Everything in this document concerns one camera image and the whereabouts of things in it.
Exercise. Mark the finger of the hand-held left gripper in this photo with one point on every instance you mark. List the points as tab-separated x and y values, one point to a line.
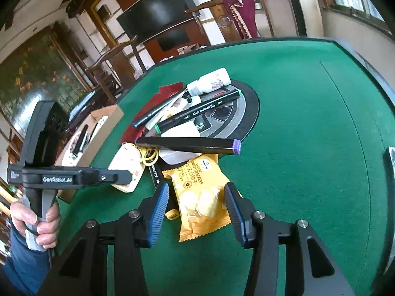
117	177

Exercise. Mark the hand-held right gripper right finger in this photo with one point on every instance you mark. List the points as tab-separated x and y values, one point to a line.
234	215

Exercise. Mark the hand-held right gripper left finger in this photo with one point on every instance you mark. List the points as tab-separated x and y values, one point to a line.
159	215

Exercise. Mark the yellow cracker packet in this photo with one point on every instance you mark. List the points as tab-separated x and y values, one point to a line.
191	191

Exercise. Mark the white bottle red label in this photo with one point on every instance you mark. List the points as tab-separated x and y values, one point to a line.
213	81

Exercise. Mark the person's left forearm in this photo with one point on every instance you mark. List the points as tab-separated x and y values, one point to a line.
21	268

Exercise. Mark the person's left hand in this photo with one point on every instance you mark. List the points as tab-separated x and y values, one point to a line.
49	231

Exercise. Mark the yellow rubber band bunch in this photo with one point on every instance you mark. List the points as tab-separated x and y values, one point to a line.
143	155

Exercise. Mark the maroon snack packet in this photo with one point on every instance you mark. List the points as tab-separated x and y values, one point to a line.
132	129

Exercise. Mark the black pen blue cap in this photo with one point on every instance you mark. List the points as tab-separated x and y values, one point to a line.
154	111

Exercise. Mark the black marker purple cap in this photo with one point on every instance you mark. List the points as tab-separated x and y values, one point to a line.
191	145

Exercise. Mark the dark mahjong table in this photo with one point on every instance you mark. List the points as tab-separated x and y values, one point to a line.
81	104

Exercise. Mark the black marker green cap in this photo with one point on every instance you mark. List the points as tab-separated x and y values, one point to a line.
200	111

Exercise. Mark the round table control panel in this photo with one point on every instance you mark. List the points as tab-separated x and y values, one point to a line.
247	108

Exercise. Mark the small black screen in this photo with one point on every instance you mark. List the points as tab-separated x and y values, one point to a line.
172	40

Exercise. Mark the small open cardboard box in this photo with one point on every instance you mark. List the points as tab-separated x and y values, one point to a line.
191	48

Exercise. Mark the black curved television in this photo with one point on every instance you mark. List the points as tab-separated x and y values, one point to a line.
154	9

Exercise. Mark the maroon fringed cloth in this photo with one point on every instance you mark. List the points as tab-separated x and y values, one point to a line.
243	12

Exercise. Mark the flower wall painting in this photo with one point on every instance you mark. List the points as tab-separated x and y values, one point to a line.
31	77

